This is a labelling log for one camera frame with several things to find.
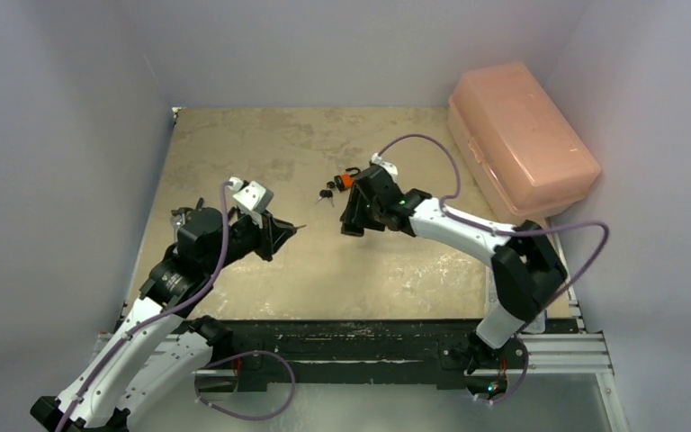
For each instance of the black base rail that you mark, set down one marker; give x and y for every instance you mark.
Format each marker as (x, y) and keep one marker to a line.
(438, 352)

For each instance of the orange black padlock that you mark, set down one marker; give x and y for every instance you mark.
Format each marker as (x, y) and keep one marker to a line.
(345, 180)

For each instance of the clear screw organizer box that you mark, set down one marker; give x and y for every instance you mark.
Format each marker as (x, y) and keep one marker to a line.
(491, 297)

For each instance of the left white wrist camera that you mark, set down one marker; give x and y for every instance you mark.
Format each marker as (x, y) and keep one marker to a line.
(251, 198)

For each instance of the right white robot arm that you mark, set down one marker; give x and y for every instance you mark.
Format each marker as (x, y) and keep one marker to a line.
(527, 270)

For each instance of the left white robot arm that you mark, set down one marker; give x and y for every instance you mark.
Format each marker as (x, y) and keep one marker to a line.
(156, 345)

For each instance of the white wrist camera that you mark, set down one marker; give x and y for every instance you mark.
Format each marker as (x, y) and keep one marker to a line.
(379, 161)
(251, 198)

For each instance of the black head key pair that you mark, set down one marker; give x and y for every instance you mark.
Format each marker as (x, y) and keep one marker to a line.
(327, 193)

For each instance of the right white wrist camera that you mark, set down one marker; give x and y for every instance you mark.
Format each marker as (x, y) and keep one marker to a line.
(379, 161)

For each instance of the pink plastic storage box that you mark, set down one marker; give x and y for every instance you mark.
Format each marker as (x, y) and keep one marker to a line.
(523, 154)

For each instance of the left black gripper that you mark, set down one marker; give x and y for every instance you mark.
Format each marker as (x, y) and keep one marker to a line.
(271, 236)

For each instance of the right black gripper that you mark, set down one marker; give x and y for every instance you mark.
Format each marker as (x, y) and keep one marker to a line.
(356, 202)

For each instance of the small hammer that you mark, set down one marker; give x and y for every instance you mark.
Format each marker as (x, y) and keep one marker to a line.
(179, 216)

